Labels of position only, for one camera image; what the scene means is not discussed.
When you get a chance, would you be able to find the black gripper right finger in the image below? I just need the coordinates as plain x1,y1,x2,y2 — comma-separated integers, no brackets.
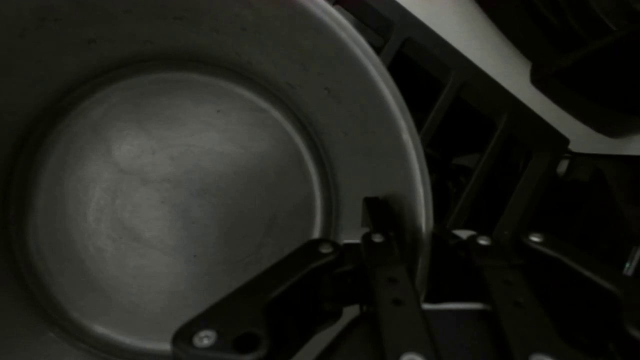
463,229,640,360

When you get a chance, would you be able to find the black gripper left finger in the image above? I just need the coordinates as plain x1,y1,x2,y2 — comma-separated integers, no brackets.
170,197,440,360

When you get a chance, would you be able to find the large steel pot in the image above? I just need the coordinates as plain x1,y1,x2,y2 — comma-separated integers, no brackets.
0,0,436,360

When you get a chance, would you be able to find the black and steel stove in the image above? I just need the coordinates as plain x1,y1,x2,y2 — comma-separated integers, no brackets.
331,0,640,360

